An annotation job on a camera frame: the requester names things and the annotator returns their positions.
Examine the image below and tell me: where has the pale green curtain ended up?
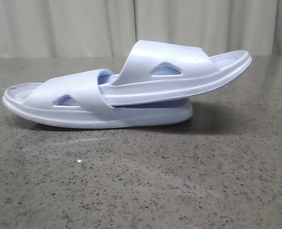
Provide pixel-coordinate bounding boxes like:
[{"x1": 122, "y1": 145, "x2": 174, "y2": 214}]
[{"x1": 0, "y1": 0, "x2": 282, "y2": 58}]

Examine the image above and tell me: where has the light blue slipper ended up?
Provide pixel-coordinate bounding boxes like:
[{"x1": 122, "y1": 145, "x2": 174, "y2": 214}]
[
  {"x1": 2, "y1": 69, "x2": 193, "y2": 129},
  {"x1": 98, "y1": 41, "x2": 252, "y2": 106}
]

